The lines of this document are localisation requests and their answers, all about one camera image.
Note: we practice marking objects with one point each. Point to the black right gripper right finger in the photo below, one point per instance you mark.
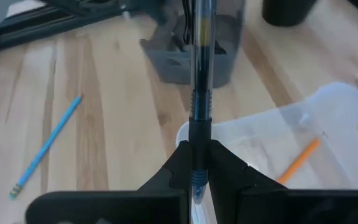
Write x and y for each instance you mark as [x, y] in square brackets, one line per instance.
[259, 205]

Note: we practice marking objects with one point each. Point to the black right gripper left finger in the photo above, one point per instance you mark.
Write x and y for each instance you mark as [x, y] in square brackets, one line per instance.
[120, 208]

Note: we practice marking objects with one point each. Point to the orange pencil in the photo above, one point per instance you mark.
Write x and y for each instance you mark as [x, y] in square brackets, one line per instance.
[300, 160]

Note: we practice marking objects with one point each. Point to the light blue pencil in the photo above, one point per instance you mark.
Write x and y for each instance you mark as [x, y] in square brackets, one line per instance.
[45, 146]

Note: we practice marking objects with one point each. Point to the clear plastic bin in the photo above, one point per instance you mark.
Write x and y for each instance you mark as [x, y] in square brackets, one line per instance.
[337, 124]

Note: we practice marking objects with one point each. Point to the clear barrel black grip pen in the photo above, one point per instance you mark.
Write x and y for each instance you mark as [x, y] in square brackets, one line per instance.
[201, 77]

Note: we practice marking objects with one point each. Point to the grey translucent plastic bin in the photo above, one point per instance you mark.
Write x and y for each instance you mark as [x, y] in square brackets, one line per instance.
[172, 68]

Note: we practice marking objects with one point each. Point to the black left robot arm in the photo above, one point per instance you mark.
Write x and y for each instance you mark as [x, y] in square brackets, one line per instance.
[148, 11]

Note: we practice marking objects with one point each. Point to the green potted plant black pot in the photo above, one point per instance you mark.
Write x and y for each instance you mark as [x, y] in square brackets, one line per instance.
[287, 12]

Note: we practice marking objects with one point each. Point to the white cardboard box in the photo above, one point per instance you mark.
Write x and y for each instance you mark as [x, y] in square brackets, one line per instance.
[23, 7]

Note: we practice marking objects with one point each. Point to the black aluminium table frame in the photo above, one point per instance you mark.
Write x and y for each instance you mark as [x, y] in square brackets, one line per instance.
[57, 25]

